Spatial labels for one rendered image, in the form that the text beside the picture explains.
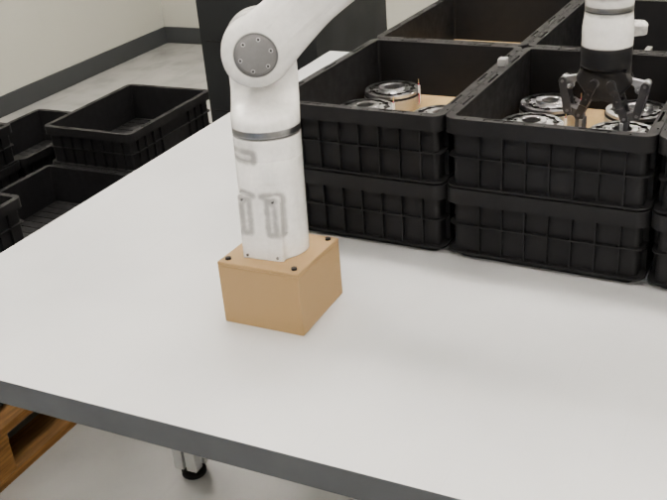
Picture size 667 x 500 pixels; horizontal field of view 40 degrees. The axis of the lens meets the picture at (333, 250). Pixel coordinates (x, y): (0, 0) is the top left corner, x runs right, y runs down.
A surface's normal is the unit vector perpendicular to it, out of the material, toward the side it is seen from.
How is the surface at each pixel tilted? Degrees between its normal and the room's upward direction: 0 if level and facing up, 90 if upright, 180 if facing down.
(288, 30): 91
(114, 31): 90
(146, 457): 0
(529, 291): 0
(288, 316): 90
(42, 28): 90
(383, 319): 0
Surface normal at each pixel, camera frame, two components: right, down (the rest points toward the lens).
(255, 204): -0.37, 0.40
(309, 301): 0.90, 0.14
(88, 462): -0.07, -0.89
